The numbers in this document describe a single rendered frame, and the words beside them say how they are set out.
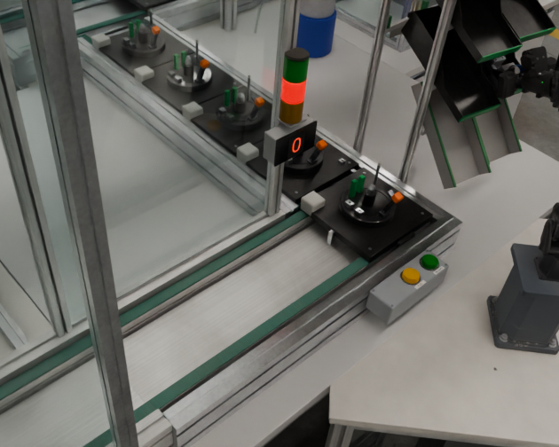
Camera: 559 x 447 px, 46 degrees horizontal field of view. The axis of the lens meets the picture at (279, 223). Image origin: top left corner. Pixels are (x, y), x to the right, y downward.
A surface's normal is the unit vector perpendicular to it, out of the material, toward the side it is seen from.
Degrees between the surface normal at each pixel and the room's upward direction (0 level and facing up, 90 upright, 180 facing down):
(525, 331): 90
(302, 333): 0
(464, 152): 45
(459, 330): 0
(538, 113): 0
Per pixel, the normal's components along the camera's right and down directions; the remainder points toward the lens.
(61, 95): 0.67, 0.55
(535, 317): -0.08, 0.69
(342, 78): 0.07, -0.72
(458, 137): 0.43, -0.07
